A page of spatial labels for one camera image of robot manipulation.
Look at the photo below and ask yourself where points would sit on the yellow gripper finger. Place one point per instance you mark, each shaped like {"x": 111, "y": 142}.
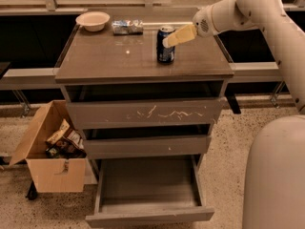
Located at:
{"x": 182, "y": 35}

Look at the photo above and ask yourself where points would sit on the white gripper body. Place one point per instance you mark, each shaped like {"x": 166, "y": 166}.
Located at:
{"x": 203, "y": 23}

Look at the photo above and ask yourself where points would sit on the blue pepsi can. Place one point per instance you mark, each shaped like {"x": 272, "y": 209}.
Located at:
{"x": 164, "y": 55}

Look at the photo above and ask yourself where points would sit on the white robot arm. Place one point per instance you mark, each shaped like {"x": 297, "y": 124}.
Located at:
{"x": 274, "y": 183}

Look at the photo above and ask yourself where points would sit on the grey drawer cabinet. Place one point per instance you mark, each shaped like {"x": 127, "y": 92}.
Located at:
{"x": 104, "y": 67}

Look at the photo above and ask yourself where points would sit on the grey middle drawer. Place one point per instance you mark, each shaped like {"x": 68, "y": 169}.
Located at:
{"x": 150, "y": 146}

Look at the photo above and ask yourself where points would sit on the grey drawer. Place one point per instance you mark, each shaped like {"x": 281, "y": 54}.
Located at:
{"x": 130, "y": 114}
{"x": 150, "y": 146}
{"x": 148, "y": 190}

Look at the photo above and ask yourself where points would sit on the grey top drawer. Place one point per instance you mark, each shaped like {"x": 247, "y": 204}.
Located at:
{"x": 130, "y": 114}

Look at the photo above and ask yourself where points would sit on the grey bottom drawer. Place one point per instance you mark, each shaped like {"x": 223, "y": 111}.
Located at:
{"x": 148, "y": 190}

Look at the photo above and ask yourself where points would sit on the blue white snack packet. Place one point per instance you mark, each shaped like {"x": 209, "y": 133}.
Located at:
{"x": 127, "y": 27}

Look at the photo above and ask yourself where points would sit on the white paper bowl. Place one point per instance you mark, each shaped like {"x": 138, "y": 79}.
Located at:
{"x": 93, "y": 20}

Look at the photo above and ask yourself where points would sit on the grey low bench ledge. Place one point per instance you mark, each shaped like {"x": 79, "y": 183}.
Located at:
{"x": 44, "y": 78}

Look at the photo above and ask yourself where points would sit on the snack bags in box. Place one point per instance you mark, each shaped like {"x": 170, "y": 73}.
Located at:
{"x": 65, "y": 143}

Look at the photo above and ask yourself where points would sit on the open cardboard box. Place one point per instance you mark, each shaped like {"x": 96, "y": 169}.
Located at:
{"x": 50, "y": 175}

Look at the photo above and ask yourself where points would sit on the metal window rail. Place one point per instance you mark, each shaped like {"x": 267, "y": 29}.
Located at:
{"x": 149, "y": 8}

